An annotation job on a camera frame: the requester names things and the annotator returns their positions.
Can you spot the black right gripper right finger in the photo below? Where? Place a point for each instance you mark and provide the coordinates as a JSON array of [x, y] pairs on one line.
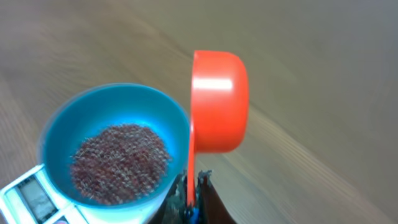
[[211, 208]]

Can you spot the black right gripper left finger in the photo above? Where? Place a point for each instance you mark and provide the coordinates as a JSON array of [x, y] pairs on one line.
[[172, 210]]

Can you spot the red scoop with blue handle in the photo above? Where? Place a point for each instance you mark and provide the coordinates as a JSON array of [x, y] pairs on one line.
[[219, 111]]

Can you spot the red beans in bowl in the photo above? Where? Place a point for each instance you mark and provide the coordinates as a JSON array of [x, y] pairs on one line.
[[121, 164]]

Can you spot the teal plastic bowl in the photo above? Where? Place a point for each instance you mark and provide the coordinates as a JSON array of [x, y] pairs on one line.
[[90, 111]]

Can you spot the white digital kitchen scale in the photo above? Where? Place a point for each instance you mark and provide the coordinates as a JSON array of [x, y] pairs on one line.
[[31, 198]]

